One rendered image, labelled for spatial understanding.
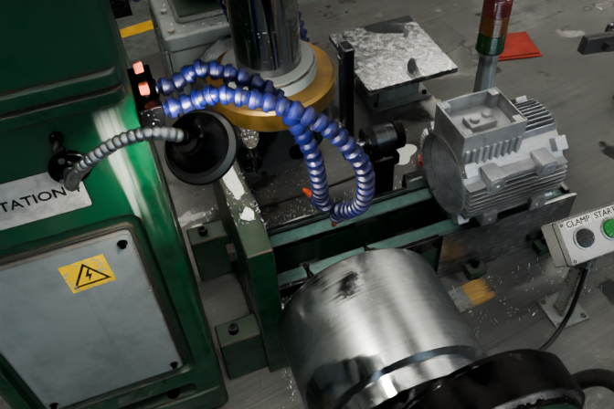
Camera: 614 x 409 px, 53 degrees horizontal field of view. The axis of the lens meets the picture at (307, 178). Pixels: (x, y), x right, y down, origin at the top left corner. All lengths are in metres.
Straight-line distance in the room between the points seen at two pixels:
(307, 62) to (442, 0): 1.30
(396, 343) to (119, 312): 0.36
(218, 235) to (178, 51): 0.39
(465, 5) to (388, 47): 0.50
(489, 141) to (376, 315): 0.42
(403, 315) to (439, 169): 0.51
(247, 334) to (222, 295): 0.21
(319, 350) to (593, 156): 0.98
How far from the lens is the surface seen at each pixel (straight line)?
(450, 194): 1.24
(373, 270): 0.83
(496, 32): 1.42
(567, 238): 1.04
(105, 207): 0.71
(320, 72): 0.86
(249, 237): 0.90
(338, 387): 0.79
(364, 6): 2.06
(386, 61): 1.60
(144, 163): 0.68
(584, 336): 1.28
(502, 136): 1.10
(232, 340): 1.07
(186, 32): 1.32
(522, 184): 1.15
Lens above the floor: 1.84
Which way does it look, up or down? 46 degrees down
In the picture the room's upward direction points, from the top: 4 degrees counter-clockwise
